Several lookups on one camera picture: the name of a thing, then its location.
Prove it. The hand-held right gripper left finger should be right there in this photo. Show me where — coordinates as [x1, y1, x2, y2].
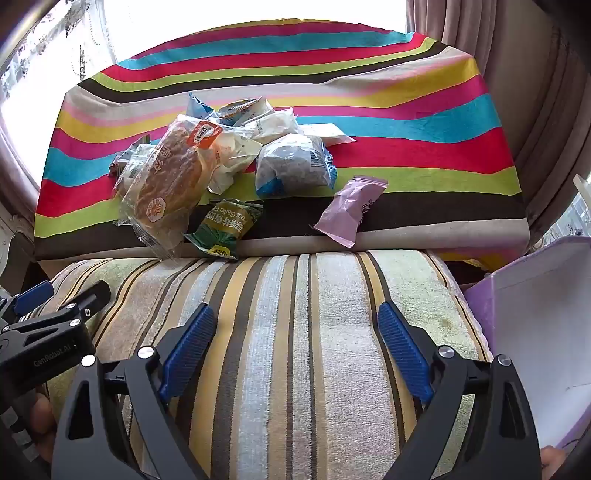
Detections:
[51, 302, 218, 480]

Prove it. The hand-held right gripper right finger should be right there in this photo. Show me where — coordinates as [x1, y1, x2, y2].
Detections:
[376, 300, 541, 480]

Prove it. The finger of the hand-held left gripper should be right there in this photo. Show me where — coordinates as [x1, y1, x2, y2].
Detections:
[58, 280, 112, 324]
[10, 280, 55, 317]

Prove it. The purple cardboard box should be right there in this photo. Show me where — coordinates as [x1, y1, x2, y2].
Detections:
[464, 235, 591, 462]

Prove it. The green snack packet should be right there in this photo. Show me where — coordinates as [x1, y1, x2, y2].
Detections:
[185, 198, 264, 261]

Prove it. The clear snack packet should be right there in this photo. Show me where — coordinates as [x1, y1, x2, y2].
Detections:
[108, 143, 158, 190]

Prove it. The bread packet with orange label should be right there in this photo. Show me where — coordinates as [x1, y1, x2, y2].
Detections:
[113, 115, 259, 259]

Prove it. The pink snack packet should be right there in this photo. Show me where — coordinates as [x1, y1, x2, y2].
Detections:
[313, 175, 389, 250]

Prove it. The blue white cake packet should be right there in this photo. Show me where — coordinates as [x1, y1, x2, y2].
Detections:
[255, 134, 338, 200]

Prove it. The white snack packet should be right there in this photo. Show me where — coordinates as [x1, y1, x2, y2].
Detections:
[240, 107, 301, 145]

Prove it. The grey blue snack packet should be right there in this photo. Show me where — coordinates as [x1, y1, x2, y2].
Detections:
[217, 98, 273, 126]

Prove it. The person's left hand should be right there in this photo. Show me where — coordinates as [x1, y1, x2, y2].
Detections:
[28, 392, 56, 462]

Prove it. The embroidered lace curtain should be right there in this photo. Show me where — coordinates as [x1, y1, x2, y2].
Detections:
[540, 194, 591, 250]

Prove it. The colourful striped cloth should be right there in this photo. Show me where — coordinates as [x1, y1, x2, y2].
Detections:
[34, 18, 529, 261]

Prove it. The sheer floral curtain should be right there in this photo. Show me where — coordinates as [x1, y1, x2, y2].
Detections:
[0, 0, 116, 116]

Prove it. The beige curtain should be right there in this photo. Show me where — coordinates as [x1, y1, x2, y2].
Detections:
[406, 0, 591, 250]

